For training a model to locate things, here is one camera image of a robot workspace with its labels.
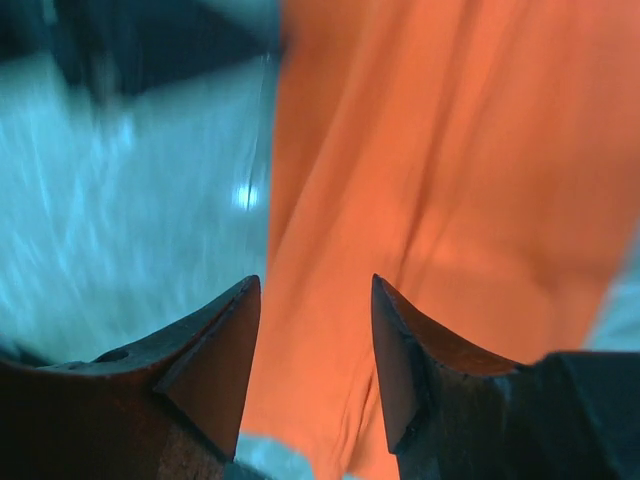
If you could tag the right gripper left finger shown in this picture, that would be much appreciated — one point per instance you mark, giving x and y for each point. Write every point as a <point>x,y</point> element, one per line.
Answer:
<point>167,406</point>

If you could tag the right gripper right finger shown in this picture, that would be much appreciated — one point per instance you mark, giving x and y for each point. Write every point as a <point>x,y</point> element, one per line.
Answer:
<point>453,410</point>

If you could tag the orange t shirt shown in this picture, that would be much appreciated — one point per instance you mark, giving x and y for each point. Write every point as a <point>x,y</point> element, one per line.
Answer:
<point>482,156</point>

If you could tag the black base beam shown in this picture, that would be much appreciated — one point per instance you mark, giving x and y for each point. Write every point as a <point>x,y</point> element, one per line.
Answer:
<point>126,48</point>

